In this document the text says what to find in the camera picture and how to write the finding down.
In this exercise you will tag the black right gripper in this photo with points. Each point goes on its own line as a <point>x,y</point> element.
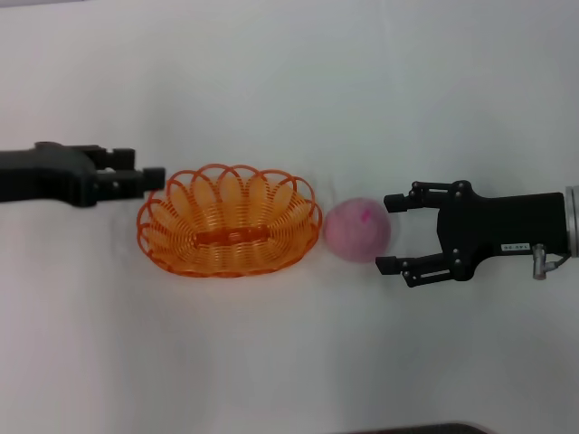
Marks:
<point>497,226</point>

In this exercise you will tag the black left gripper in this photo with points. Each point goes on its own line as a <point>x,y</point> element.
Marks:
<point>45,176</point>

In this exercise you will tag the pink peach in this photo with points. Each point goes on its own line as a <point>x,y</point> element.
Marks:
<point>353,230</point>

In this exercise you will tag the orange woven plastic basket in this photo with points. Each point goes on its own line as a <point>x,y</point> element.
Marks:
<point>230,236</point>

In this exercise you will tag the dark rounded robot base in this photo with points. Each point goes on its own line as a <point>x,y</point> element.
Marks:
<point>420,429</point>

